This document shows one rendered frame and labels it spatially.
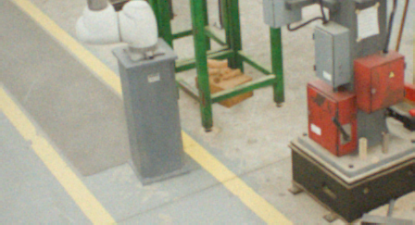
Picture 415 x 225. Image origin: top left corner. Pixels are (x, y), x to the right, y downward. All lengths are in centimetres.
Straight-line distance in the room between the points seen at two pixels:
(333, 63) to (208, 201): 102
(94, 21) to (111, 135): 106
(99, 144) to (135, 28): 100
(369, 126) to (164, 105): 105
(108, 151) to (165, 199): 64
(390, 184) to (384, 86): 54
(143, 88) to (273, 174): 85
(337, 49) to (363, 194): 73
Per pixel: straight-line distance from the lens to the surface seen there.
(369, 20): 403
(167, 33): 532
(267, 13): 409
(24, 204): 473
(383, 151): 427
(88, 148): 511
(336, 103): 406
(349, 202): 420
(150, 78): 443
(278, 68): 521
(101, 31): 437
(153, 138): 458
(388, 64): 403
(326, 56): 404
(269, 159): 481
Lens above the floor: 251
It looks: 28 degrees down
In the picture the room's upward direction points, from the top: 5 degrees counter-clockwise
